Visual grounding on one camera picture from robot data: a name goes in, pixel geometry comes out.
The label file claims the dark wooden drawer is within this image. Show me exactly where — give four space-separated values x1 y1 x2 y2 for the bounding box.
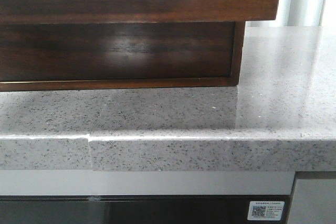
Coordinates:
1 0 279 24

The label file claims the dark wooden drawer cabinet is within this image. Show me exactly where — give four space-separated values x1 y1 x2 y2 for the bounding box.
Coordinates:
1 22 245 91

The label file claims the white QR code sticker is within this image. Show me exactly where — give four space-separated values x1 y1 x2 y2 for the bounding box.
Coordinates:
247 201 285 221

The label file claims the grey window curtain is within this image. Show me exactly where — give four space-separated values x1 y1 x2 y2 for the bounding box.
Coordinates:
246 0 335 27

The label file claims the grey cabinet panel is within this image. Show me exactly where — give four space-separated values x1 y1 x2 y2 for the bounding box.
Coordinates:
287 172 335 223

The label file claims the black glass oven door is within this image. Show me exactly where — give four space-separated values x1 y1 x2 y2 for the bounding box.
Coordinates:
1 195 290 223

